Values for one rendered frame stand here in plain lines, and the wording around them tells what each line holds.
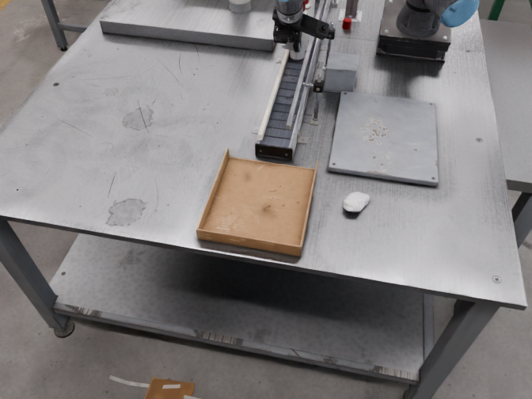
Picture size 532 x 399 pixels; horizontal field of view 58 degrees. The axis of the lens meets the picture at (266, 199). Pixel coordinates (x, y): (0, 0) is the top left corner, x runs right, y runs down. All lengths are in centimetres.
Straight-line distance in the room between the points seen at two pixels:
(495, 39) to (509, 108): 43
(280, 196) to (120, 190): 44
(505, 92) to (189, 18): 116
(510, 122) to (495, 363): 94
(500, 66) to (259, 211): 108
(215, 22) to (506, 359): 170
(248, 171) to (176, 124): 31
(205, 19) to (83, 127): 66
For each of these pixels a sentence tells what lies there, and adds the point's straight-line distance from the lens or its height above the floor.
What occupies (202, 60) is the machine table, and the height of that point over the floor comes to 83.
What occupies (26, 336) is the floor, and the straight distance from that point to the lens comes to 220.
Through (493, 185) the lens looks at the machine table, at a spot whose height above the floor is 83.
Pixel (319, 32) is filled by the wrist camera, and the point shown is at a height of 105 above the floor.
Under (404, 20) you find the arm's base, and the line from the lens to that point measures 184.
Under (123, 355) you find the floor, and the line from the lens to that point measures 203.
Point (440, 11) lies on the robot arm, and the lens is 167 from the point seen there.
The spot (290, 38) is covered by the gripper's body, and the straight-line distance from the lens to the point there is 153.
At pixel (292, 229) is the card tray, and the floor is 83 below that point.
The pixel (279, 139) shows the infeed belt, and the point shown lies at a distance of 138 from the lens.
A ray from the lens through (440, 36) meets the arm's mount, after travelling 187.
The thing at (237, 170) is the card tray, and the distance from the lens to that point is 135.
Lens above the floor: 180
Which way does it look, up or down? 49 degrees down
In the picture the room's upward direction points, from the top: straight up
